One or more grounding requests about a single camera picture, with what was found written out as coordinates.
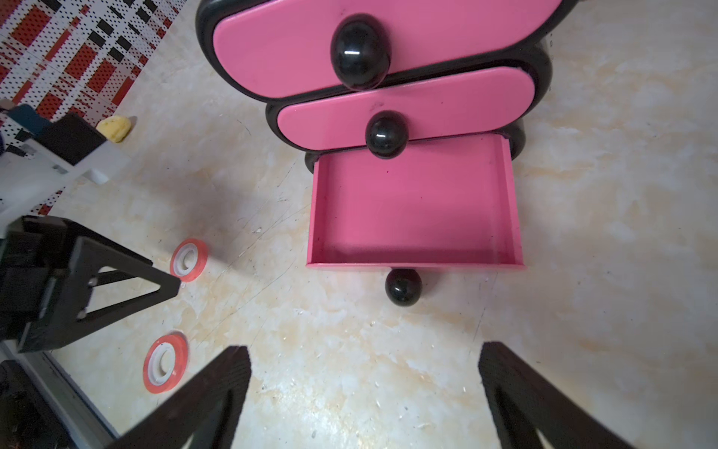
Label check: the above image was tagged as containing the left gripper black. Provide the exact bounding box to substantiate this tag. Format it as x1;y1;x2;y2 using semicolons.
1;215;181;353

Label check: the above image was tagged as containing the small yellow foam piece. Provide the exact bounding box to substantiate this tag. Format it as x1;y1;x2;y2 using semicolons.
95;115;133;143

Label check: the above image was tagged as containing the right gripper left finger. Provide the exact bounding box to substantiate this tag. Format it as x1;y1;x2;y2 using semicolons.
110;346;252;448

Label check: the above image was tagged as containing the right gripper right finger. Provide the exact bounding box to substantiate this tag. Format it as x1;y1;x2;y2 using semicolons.
478;342;630;448

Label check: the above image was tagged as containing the black drawer cabinet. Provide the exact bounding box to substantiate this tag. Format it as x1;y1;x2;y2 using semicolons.
196;1;574;168

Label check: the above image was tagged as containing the red tape roll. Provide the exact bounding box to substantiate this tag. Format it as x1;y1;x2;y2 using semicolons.
143;331;189;395
169;239;209;284

